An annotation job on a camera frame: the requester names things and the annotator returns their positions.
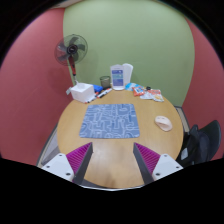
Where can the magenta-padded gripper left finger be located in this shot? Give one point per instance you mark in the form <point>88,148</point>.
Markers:
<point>59,164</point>

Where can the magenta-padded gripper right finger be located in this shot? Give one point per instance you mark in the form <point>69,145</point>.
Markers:
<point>165,165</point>

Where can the pale pink computer mouse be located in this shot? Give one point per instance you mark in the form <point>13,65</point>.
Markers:
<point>163,123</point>

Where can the blue patterned mouse pad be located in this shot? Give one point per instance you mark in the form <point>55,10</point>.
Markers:
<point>110,120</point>

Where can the black office chair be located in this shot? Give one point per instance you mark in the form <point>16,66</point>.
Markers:
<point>201,143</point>

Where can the white tissue box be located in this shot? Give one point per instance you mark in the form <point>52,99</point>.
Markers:
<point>82,92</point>

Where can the small black object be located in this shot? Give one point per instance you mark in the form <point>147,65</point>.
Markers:
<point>148,88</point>

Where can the red snack packet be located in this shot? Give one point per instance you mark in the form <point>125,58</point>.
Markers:
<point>138,90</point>

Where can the blue whiteboard eraser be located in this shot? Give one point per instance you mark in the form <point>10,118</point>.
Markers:
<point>98,88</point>

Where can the white black-capped marker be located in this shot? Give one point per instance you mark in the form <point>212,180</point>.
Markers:
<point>105,92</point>

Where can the light blue snack packet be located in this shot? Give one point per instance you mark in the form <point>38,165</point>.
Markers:
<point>130,86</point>

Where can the dark mesh pen cup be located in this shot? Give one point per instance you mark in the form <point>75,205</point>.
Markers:
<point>105,82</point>

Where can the acrylic sign stand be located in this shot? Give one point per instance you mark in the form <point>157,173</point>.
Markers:
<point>117,77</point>

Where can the white chair back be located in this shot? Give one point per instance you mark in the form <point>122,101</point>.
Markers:
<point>128,71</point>

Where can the black standing fan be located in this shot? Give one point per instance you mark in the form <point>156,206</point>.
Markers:
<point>71,49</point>

